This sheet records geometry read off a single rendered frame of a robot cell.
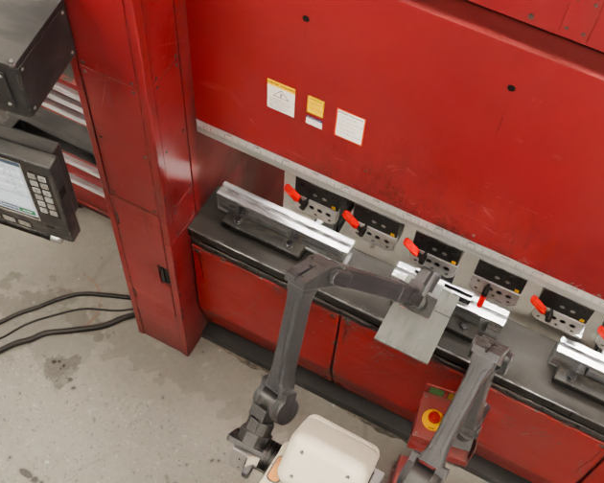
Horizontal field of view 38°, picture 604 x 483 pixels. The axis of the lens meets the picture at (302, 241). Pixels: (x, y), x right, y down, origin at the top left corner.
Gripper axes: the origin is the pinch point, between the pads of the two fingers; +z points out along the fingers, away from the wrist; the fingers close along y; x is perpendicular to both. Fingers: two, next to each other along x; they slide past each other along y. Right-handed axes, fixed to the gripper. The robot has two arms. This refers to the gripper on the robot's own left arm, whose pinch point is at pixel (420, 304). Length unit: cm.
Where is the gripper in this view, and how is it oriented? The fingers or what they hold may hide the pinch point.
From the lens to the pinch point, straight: 277.4
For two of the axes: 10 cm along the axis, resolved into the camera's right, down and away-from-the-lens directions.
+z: 1.9, 1.3, 9.7
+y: -8.8, -4.2, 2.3
